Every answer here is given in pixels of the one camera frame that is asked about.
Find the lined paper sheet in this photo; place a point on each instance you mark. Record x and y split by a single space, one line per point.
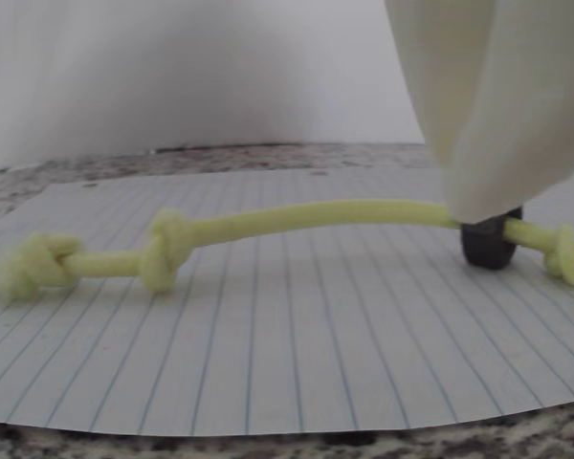
268 358

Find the black hex nut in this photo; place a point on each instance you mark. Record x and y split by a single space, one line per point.
488 248

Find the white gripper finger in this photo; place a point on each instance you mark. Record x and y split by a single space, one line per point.
507 95

